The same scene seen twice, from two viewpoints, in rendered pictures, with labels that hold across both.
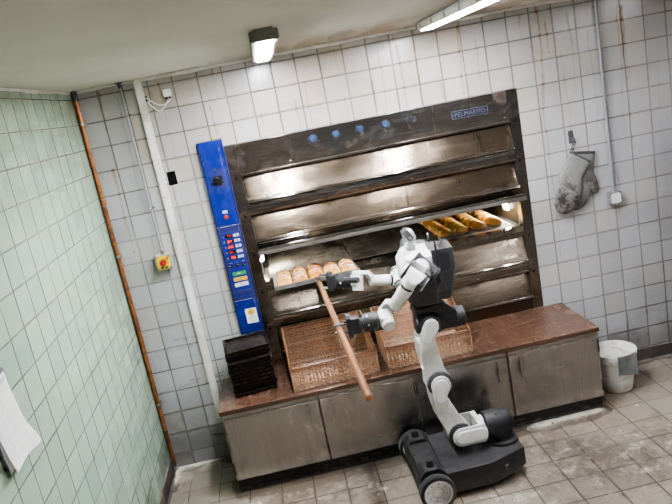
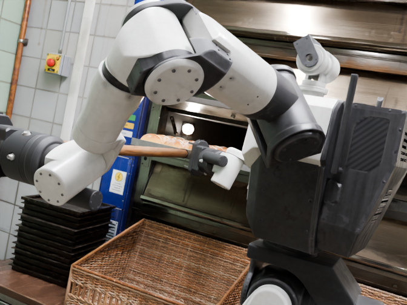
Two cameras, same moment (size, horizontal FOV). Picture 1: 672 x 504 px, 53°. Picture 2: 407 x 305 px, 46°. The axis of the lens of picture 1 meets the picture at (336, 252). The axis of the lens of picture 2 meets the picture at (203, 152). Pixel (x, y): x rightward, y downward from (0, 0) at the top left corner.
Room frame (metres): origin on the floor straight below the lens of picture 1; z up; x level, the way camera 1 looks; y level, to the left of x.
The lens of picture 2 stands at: (2.57, -0.72, 1.30)
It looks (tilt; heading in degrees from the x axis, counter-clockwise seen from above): 3 degrees down; 28
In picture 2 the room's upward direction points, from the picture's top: 11 degrees clockwise
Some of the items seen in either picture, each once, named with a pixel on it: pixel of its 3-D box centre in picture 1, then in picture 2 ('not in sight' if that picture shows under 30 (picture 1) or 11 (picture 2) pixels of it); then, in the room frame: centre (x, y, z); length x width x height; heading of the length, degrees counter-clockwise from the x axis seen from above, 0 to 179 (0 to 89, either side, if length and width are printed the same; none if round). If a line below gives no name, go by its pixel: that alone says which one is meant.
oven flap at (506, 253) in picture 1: (399, 275); (349, 232); (4.45, -0.39, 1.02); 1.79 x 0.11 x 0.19; 94
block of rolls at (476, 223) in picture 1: (459, 220); not in sight; (4.93, -0.94, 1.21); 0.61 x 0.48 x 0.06; 4
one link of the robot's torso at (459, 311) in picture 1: (438, 314); (312, 294); (3.59, -0.49, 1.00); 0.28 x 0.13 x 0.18; 95
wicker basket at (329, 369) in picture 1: (328, 348); (167, 277); (4.14, 0.17, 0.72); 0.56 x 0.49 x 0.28; 96
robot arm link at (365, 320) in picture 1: (359, 324); (11, 152); (3.15, -0.04, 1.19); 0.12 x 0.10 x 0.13; 94
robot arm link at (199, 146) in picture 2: (337, 281); (205, 160); (3.99, 0.03, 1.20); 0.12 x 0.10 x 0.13; 60
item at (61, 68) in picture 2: (164, 261); (57, 64); (4.31, 1.10, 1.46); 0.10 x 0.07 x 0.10; 94
